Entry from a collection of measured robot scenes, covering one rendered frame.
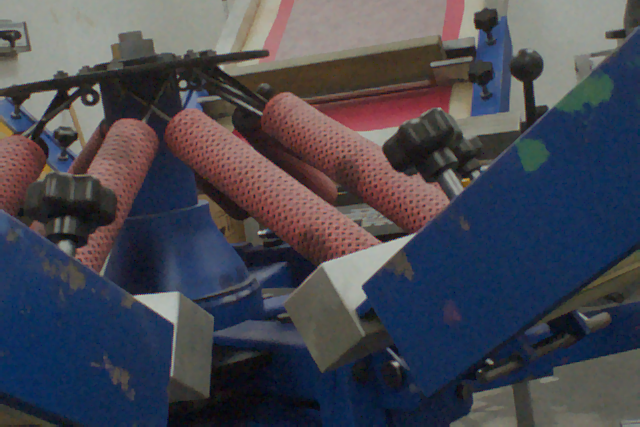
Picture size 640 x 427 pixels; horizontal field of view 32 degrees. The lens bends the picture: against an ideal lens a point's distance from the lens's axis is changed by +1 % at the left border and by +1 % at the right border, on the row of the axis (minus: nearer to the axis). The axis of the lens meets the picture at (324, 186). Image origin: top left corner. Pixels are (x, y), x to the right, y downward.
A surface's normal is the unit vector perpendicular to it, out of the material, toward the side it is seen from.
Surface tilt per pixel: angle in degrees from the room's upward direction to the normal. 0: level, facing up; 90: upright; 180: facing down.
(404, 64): 123
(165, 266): 63
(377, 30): 32
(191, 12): 90
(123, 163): 52
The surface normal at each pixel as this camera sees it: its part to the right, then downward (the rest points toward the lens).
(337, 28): -0.28, -0.76
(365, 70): -0.15, 0.66
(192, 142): -0.54, -0.22
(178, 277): 0.17, -0.40
